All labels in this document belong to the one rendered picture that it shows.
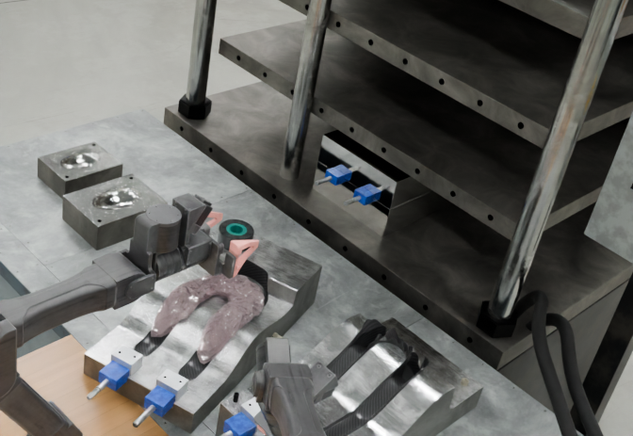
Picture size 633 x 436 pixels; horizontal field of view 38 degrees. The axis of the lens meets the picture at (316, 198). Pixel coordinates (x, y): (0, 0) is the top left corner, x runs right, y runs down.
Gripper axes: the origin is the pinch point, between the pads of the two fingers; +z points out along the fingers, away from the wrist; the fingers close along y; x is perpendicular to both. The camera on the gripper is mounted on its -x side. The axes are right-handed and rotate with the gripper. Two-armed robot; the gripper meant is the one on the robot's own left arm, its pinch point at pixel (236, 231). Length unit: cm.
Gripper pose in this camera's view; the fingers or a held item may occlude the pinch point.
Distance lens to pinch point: 166.9
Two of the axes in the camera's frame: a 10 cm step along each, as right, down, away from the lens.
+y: -7.1, -4.8, 5.2
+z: 6.8, -2.8, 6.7
